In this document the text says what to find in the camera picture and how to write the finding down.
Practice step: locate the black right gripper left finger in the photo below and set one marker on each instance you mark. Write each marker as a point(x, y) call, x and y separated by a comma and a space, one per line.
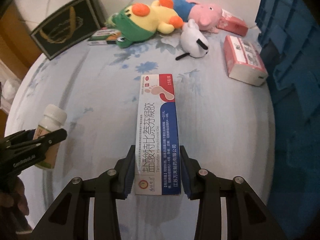
point(68, 215)

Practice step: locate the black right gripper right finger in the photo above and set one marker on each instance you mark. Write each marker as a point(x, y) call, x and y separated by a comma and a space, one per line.
point(247, 215)

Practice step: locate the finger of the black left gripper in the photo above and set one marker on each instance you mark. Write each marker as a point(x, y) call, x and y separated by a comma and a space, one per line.
point(51, 137)

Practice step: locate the blue white ointment box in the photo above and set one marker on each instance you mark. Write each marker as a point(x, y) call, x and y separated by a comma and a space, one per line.
point(157, 155)

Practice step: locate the person's left hand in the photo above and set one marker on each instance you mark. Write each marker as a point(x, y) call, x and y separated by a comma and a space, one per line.
point(14, 208)

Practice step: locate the green orange medicine box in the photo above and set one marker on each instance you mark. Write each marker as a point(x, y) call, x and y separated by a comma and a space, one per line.
point(104, 37)

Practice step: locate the black framed picture box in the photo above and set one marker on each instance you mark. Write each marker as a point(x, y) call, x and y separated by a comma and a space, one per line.
point(69, 25)

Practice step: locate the green dinosaur plush toy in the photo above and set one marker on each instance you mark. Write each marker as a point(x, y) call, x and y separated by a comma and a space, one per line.
point(130, 31)

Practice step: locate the pink white tissue pack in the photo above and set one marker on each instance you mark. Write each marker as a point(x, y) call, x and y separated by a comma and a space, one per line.
point(243, 61)

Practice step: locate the yellow duck plush toy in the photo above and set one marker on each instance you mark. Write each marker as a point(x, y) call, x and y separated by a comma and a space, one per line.
point(159, 16)

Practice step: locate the white black plush toy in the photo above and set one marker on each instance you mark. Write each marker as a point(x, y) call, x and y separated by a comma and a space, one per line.
point(192, 41)

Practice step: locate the blue plastic storage crate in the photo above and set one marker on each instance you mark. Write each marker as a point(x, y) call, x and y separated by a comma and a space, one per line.
point(289, 39)

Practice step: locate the pink tissue pack far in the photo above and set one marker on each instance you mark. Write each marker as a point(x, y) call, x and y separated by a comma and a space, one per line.
point(232, 24)

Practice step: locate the pink Peppa pig plush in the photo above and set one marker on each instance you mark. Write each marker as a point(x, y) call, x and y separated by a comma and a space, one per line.
point(206, 16)

